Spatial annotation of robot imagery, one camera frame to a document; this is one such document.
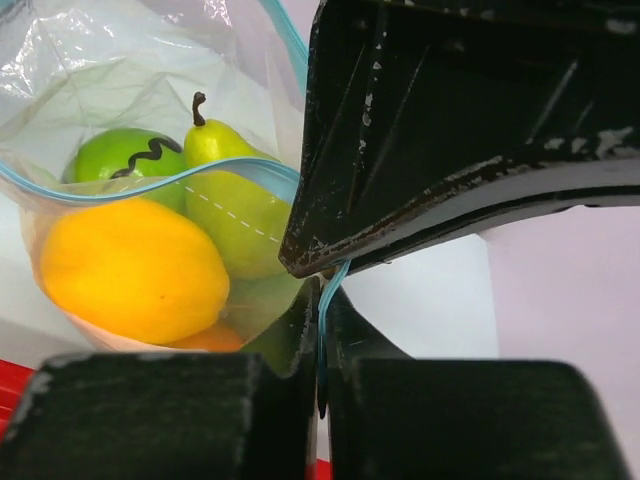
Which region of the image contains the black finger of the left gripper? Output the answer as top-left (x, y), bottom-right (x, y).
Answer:
top-left (280, 1), bottom-right (639, 277)

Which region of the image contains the clear zip top bag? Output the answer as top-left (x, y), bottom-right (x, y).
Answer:
top-left (0, 0), bottom-right (351, 421)

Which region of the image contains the green pear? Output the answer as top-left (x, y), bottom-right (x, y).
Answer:
top-left (184, 92), bottom-right (290, 280)

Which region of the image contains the yellow lemon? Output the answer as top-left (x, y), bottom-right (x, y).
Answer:
top-left (38, 198), bottom-right (230, 344)

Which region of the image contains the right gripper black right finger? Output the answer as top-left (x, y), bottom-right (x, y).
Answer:
top-left (321, 292), bottom-right (632, 479)

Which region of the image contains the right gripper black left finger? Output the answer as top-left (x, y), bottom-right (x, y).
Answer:
top-left (1, 279), bottom-right (320, 479)

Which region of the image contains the green guava black stripe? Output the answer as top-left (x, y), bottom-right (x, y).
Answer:
top-left (61, 128), bottom-right (187, 195)

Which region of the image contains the orange papaya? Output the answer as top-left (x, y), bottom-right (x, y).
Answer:
top-left (167, 321), bottom-right (245, 352)

